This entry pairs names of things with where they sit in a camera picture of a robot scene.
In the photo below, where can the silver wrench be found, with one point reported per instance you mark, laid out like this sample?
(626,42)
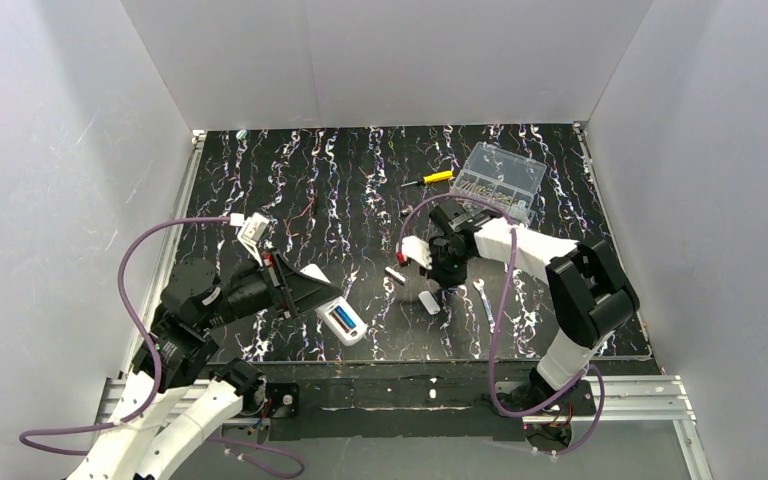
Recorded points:
(479,287)

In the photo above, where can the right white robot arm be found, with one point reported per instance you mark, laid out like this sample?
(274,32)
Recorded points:
(590,292)

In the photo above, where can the white remote control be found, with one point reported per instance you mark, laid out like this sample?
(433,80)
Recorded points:
(325,296)

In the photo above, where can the clear plastic screw box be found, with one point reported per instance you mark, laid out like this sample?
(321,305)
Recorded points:
(507,180)

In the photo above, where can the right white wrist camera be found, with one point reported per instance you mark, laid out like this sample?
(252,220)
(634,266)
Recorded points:
(414,249)

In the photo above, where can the yellow handled screwdriver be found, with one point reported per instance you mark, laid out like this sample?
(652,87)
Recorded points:
(430,179)

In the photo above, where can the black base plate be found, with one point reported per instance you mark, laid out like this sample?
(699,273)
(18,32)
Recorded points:
(385,400)

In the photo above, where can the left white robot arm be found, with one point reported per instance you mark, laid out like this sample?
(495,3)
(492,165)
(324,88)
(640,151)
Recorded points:
(194,302)

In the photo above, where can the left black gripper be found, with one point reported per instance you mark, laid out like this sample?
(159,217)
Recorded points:
(275,283)

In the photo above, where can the blue battery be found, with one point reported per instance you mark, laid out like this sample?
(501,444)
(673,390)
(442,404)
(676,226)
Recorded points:
(345,320)

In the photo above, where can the white battery cover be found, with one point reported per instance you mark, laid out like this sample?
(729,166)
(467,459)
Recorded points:
(429,303)

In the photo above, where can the aluminium frame rail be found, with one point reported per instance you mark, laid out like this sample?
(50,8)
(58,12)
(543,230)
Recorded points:
(152,298)

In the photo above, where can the silver battery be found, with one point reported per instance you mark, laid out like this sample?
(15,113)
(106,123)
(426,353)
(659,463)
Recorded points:
(396,276)

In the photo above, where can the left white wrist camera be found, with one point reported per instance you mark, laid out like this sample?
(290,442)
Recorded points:
(250,230)

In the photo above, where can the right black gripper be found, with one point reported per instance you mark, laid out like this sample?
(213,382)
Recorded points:
(442,248)

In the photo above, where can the copper wire scraps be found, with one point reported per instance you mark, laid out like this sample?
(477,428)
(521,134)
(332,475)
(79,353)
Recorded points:
(308,211)

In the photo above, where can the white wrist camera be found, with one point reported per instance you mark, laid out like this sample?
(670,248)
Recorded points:
(414,249)
(250,230)

